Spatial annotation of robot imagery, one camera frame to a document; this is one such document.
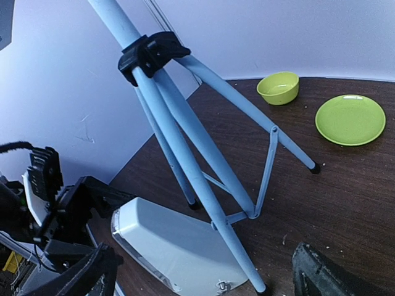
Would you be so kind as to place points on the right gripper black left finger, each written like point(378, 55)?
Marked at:
point(100, 265)

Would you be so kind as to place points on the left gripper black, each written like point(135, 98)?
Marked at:
point(64, 223)

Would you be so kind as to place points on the green plastic bowl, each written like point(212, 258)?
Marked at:
point(279, 88)

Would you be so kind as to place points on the grey metronome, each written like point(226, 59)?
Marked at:
point(185, 254)

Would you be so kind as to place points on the white perforated music stand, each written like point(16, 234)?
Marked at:
point(197, 162)

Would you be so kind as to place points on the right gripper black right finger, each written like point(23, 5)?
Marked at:
point(316, 274)

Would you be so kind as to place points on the green plastic plate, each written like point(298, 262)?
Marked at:
point(350, 120)

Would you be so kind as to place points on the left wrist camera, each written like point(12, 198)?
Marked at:
point(42, 181)

